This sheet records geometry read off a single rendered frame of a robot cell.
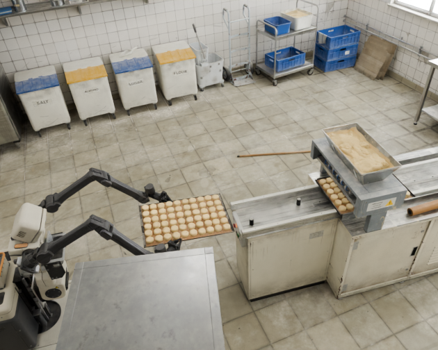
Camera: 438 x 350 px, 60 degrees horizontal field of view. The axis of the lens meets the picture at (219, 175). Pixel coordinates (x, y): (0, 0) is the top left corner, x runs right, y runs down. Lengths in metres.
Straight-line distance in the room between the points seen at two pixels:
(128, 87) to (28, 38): 1.47
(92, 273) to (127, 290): 0.15
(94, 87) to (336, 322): 4.22
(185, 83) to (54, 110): 1.89
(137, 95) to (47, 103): 1.22
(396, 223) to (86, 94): 4.30
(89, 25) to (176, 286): 5.15
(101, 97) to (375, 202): 4.19
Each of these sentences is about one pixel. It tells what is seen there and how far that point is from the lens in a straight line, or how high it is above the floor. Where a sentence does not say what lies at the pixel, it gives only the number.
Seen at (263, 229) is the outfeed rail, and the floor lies 0.89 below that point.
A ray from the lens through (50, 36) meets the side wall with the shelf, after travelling 6.11.
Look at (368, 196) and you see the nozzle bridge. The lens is 2.60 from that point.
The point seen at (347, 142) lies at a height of 1.28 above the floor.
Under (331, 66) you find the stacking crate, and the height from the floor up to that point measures 0.09.
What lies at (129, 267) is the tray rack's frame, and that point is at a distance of 1.37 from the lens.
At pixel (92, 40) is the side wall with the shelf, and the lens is 6.15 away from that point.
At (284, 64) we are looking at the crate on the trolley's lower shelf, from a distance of 6.53.
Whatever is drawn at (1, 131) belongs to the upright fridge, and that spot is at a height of 0.36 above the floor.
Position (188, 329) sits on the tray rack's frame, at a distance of 1.21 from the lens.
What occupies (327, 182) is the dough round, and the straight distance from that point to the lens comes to 3.08.
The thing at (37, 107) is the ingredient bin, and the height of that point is 0.46.
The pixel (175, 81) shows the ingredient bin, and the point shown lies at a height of 0.39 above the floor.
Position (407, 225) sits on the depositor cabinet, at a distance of 3.03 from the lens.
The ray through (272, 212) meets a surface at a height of 0.84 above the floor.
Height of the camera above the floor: 2.87
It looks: 39 degrees down
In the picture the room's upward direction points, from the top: 4 degrees counter-clockwise
